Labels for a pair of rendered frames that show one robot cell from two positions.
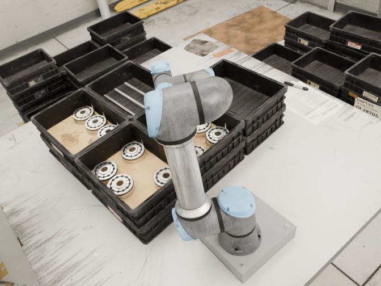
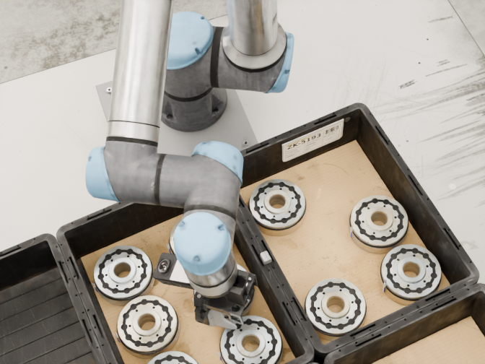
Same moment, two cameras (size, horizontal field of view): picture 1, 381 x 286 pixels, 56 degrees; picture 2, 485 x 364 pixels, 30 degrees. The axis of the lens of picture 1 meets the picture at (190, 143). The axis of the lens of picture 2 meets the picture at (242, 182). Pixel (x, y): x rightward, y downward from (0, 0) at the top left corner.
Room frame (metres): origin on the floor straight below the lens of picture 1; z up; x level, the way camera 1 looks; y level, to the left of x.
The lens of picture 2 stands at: (1.70, 0.28, 2.25)
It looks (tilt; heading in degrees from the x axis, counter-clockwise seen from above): 59 degrees down; 197
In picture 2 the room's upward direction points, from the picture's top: 5 degrees counter-clockwise
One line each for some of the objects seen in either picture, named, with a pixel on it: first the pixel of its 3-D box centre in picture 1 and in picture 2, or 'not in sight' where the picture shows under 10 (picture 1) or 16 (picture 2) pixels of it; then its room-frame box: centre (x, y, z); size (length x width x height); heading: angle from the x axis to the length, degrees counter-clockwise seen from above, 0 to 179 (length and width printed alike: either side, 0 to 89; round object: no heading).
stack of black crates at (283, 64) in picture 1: (280, 70); not in sight; (2.33, -0.79, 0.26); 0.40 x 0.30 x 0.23; 32
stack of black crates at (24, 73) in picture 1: (36, 88); not in sight; (2.48, 1.14, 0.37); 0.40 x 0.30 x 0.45; 122
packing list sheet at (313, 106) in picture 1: (305, 100); not in sight; (1.41, -0.63, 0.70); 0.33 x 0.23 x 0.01; 32
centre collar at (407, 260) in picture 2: (104, 169); (411, 269); (1.01, 0.36, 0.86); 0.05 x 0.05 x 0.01
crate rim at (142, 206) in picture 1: (132, 163); (342, 220); (0.97, 0.24, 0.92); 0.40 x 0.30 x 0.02; 38
